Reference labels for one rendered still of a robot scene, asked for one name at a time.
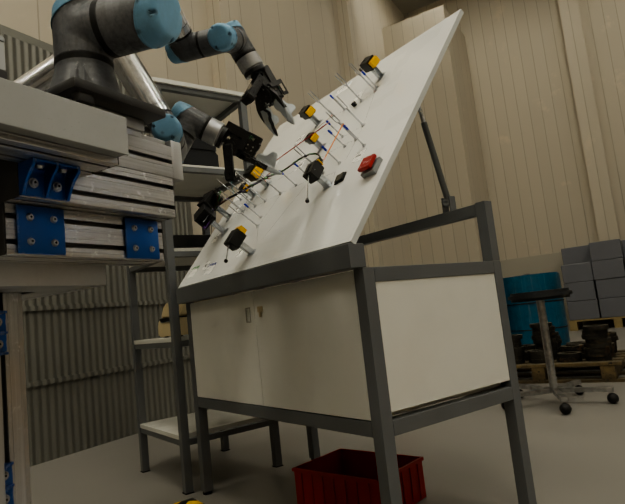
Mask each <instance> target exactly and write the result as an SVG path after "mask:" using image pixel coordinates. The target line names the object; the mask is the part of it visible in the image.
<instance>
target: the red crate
mask: <svg viewBox="0 0 625 504"><path fill-rule="evenodd" d="M423 460H424V458H423V457H421V456H412V455H402V454H397V461H398V469H399V477H400V485H401V493H402V501H403V504H416V503H417V502H419V501H420V500H422V499H424V498H425V497H426V489H425V482H424V474H423V466H422V461H423ZM292 471H293V472H294V475H295V485H296V494H297V504H381V498H380V490H379V482H378V473H377V465H376V456H375V452H373V451H363V450H354V449H344V448H340V449H337V450H335V451H332V452H330V453H328V454H325V455H323V456H320V457H318V458H315V459H313V460H311V461H308V462H306V463H303V464H301V465H298V466H296V467H294V468H292Z"/></svg>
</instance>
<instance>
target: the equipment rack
mask: <svg viewBox="0 0 625 504"><path fill-rule="evenodd" d="M151 78H152V80H153V82H154V83H155V85H156V87H157V88H158V90H159V91H160V93H161V95H162V96H163V98H164V100H165V101H166V103H167V105H168V106H169V108H170V110H171V109H172V107H173V106H174V104H175V103H176V102H178V101H182V102H184V103H187V104H189V105H191V106H194V107H195V108H196V109H198V110H200V111H202V112H204V113H206V114H208V115H209V116H211V117H213V118H215V119H217V120H219V121H222V120H223V119H225V118H226V117H227V116H229V115H230V114H231V113H232V112H234V111H235V110H236V109H237V108H238V114H239V124H240V127H241V128H243V129H245V130H247V131H249V124H248V114H247V106H246V105H244V104H243V103H242V102H241V101H240V100H241V98H242V95H243V94H244V93H243V92H237V91H232V90H226V89H220V88H214V87H209V86H203V85H197V84H191V83H186V82H180V81H174V80H168V79H163V78H157V77H151ZM243 165H244V169H238V168H234V169H235V170H236V171H237V172H238V173H239V174H240V175H241V176H242V177H244V178H245V179H247V178H246V177H245V176H244V175H243V174H244V172H245V171H246V169H247V168H248V167H249V166H250V165H253V164H251V163H247V162H245V161H243ZM182 167H183V178H184V180H183V181H180V182H177V183H174V194H175V201H179V202H199V201H200V200H201V198H202V197H203V195H204V194H206V193H207V192H209V191H211V190H214V191H215V188H217V192H219V191H220V190H221V191H223V192H225V191H226V190H228V189H226V187H228V186H230V187H231V188H232V185H231V184H230V183H229V182H227V181H226V180H225V179H224V178H223V177H225V176H224V170H225V167H213V166H200V165H187V164H182ZM242 177H241V178H242ZM217 179H218V180H219V181H220V182H221V183H223V184H224V185H225V186H226V187H224V186H223V185H222V184H221V183H220V182H218V181H217ZM242 179H243V178H242ZM242 179H240V176H239V175H238V174H237V173H236V178H235V180H234V181H232V184H233V185H234V186H236V185H237V184H239V183H240V182H243V180H244V179H243V180H242ZM238 180H239V181H240V182H239V181H238ZM244 181H245V180H244ZM228 188H229V187H228ZM219 189H220V190H219ZM229 189H230V188H229ZM219 193H220V192H219ZM186 196H195V197H186ZM162 229H163V241H164V254H165V261H160V262H155V263H150V264H145V265H140V266H127V279H128V294H129V308H130V322H131V336H132V350H133V365H134V379H135V393H136V407H137V421H138V436H139V450H140V464H141V471H140V472H142V473H145V472H148V471H151V470H150V466H149V452H148V438H147V435H149V436H152V437H155V438H158V439H161V440H164V441H167V442H170V443H173V444H176V445H179V446H180V459H181V472H182V485H183V492H182V493H183V494H185V495H188V494H192V493H195V492H194V490H193V477H192V465H191V453H190V445H193V444H197V432H196V420H195V413H190V414H187V403H186V391H185V378H184V366H183V354H182V347H185V346H189V335H188V334H187V335H183V336H181V329H180V317H179V304H177V296H176V289H177V280H176V271H189V270H190V268H191V266H190V265H193V263H194V262H195V260H196V258H197V257H198V255H199V254H200V252H201V250H202V249H203V248H174V243H173V230H172V219H169V220H165V221H162ZM164 266H165V267H164ZM146 272H166V281H167V294H168V307H169V320H170V332H171V336H170V337H167V338H164V337H161V338H153V339H144V340H140V328H139V314H138V300H137V286H136V273H146ZM157 348H172V358H173V370H174V383H175V396H176V408H177V416H176V417H171V418H166V419H161V420H156V421H152V422H147V423H146V411H145V397H144V383H143V369H142V355H141V349H157ZM207 417H208V429H209V440H213V439H217V438H220V441H221V451H228V450H230V449H229V438H228V436H229V435H233V434H238V433H242V432H246V431H250V430H254V429H258V428H262V427H266V426H269V432H270V442H271V452H272V462H273V465H272V467H275V468H277V467H281V466H283V465H282V455H281V445H280V435H279V425H278V421H275V420H269V419H263V418H258V417H252V416H246V415H241V414H235V413H229V412H224V411H218V410H212V409H209V410H207ZM253 422H255V423H253ZM249 423H251V424H249ZM245 424H246V425H245ZM241 425H242V426H241ZM237 426H238V427H237ZM232 427H234V428H232ZM228 428H230V429H228ZM215 431H217V432H215ZM211 432H213V433H211ZM194 436H196V437H194ZM190 437H192V438H190Z"/></svg>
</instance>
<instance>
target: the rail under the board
mask: <svg viewBox="0 0 625 504"><path fill-rule="evenodd" d="M363 267H366V259H365V251H364V244H363V243H356V244H353V243H347V244H343V245H340V246H336V247H332V248H329V249H325V250H321V251H317V252H314V253H310V254H306V255H303V256H299V257H295V258H291V259H288V260H284V261H280V262H276V263H273V264H269V265H265V266H262V267H258V268H254V269H250V270H247V271H243V272H239V273H235V274H232V275H228V276H224V277H221V278H217V279H213V280H209V281H206V282H202V283H198V284H194V285H191V286H187V287H183V288H180V289H176V296H177V304H187V303H193V302H198V301H203V300H208V299H213V298H217V297H222V296H227V295H232V294H237V293H242V292H247V291H252V290H257V289H262V288H266V287H271V286H276V285H281V284H286V283H291V282H296V281H301V280H306V279H311V278H316V277H320V276H325V275H330V274H335V273H340V272H345V271H350V270H354V269H358V268H363Z"/></svg>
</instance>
